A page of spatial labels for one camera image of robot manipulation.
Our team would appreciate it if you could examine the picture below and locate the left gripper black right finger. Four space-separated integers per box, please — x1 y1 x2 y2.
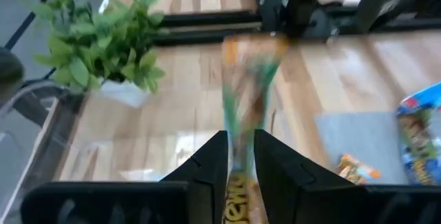
254 129 368 224

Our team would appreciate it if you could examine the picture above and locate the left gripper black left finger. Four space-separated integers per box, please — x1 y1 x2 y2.
160 130 229 224

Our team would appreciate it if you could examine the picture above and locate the green blue orange granola bar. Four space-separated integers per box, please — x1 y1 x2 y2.
336 153 382 186

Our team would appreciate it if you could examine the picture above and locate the silver green granola bar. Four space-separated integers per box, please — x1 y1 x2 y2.
396 112 441 187

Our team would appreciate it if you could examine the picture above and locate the grey woven mat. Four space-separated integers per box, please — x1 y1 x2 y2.
314 110 441 187

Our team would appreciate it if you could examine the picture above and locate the clear plastic container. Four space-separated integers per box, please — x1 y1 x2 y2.
0 79 228 214

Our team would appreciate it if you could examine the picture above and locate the green plant in white pot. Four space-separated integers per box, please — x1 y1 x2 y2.
17 0 170 110

